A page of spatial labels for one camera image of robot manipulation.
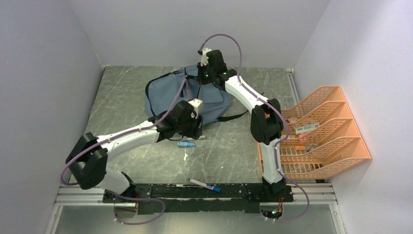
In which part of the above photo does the blue student backpack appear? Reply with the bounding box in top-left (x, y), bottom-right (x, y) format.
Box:
top-left (145, 65), bottom-right (248, 126)

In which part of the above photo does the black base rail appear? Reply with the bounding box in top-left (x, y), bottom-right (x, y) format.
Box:
top-left (102, 183), bottom-right (294, 215)

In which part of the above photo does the aluminium frame rail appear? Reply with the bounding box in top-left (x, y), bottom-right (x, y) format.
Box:
top-left (55, 183), bottom-right (337, 206)

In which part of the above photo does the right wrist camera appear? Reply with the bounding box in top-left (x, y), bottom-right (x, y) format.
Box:
top-left (198, 48), bottom-right (212, 67)

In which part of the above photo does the orange desk organizer tray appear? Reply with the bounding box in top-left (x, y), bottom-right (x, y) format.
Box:
top-left (257, 142), bottom-right (263, 177)

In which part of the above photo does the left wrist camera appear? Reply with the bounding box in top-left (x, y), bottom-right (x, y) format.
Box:
top-left (188, 98), bottom-right (204, 118)

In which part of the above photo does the blue capped marker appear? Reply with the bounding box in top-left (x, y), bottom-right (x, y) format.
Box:
top-left (188, 178), bottom-right (221, 193)

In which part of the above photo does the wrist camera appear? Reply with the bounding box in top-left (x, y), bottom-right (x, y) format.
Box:
top-left (188, 98), bottom-right (204, 118)
top-left (198, 48), bottom-right (212, 67)

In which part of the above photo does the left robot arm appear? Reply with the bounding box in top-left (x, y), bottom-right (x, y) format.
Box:
top-left (66, 98), bottom-right (204, 203)

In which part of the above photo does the teal box in rack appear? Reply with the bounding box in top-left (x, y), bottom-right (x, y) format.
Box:
top-left (295, 122), bottom-right (320, 135)

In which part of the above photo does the orange plastic file rack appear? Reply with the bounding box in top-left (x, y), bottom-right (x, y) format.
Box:
top-left (280, 86), bottom-right (371, 180)

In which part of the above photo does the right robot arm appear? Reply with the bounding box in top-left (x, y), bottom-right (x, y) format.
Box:
top-left (197, 48), bottom-right (286, 202)

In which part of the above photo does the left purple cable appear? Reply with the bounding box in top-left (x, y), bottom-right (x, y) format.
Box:
top-left (60, 76), bottom-right (166, 225)

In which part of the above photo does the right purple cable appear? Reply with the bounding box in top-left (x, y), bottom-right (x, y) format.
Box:
top-left (197, 33), bottom-right (310, 222)

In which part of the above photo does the white marker pen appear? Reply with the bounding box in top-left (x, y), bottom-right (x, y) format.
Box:
top-left (186, 136), bottom-right (206, 141)

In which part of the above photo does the purple cable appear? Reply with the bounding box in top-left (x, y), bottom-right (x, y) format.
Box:
top-left (197, 33), bottom-right (310, 222)
top-left (60, 76), bottom-right (166, 225)

